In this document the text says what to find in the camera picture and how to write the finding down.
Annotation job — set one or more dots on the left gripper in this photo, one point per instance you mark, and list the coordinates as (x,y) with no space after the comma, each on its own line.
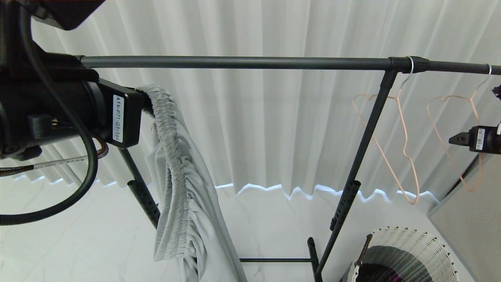
(58,102)

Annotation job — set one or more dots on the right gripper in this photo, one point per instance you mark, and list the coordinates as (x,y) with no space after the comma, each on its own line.
(491,139)

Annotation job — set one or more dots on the pink clothes hanger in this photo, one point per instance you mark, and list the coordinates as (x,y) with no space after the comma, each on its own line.
(433,129)
(405,137)

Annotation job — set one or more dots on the pale grey shorts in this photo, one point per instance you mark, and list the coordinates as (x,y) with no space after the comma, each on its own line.
(188,196)

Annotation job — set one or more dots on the white laundry basket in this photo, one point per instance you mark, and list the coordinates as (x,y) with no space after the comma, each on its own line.
(411,243)

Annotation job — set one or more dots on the black clothes rack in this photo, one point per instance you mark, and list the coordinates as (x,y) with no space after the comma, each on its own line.
(235,62)

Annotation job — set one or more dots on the white curtain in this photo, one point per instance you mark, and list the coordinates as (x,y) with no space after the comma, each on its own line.
(254,125)

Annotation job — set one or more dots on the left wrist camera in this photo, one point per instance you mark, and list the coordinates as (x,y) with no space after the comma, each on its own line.
(66,11)

